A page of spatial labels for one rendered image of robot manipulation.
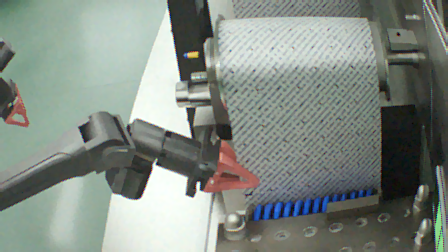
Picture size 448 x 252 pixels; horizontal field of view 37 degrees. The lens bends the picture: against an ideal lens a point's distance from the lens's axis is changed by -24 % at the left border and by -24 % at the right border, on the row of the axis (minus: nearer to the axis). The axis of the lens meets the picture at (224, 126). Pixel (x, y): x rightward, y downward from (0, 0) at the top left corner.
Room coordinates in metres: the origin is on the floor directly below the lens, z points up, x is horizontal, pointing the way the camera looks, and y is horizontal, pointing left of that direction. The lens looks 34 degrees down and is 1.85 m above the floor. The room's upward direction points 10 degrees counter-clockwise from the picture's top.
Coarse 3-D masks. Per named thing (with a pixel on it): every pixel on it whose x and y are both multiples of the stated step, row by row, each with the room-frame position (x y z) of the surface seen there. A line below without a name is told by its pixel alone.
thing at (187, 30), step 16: (176, 0) 1.34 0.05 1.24; (192, 0) 1.34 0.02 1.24; (176, 16) 1.34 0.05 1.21; (192, 16) 1.34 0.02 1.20; (208, 16) 1.48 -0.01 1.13; (176, 32) 1.35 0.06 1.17; (192, 32) 1.34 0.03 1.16; (208, 32) 1.48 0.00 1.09; (176, 48) 1.35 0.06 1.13; (192, 48) 1.34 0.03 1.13; (192, 64) 1.34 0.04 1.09; (192, 112) 1.34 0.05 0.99
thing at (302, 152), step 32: (256, 128) 0.99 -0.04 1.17; (288, 128) 0.98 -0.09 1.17; (320, 128) 0.97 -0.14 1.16; (352, 128) 0.96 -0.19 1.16; (256, 160) 0.99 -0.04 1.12; (288, 160) 0.98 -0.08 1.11; (320, 160) 0.97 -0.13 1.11; (352, 160) 0.96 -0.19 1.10; (256, 192) 0.99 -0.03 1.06; (288, 192) 0.98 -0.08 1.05; (320, 192) 0.97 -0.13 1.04; (352, 192) 0.96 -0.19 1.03
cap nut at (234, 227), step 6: (228, 216) 0.93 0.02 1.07; (234, 216) 0.92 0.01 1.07; (240, 216) 0.93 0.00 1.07; (228, 222) 0.92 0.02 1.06; (234, 222) 0.92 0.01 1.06; (240, 222) 0.92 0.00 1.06; (228, 228) 0.92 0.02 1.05; (234, 228) 0.92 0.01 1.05; (240, 228) 0.92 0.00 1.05; (246, 228) 0.93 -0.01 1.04; (228, 234) 0.92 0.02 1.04; (234, 234) 0.92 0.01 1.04; (240, 234) 0.92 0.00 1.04; (246, 234) 0.92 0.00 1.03; (234, 240) 0.91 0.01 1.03
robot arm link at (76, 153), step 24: (96, 120) 1.00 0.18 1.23; (72, 144) 0.96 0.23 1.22; (96, 144) 0.95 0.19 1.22; (120, 144) 0.97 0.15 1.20; (24, 168) 0.94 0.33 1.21; (48, 168) 0.93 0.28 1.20; (72, 168) 0.95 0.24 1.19; (96, 168) 0.96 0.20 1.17; (0, 192) 0.90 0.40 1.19; (24, 192) 0.92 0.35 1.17
